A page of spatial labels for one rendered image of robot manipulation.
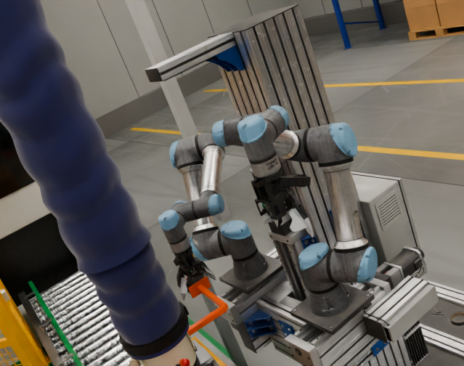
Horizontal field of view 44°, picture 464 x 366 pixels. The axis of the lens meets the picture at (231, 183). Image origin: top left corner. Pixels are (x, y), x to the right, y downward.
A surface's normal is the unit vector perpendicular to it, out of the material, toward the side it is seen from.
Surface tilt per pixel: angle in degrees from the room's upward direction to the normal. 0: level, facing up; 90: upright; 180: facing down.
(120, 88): 90
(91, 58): 90
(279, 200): 90
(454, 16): 90
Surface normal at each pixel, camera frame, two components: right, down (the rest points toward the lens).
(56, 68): 0.69, -0.38
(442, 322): -0.35, -0.87
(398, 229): 0.55, 0.11
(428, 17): -0.76, 0.48
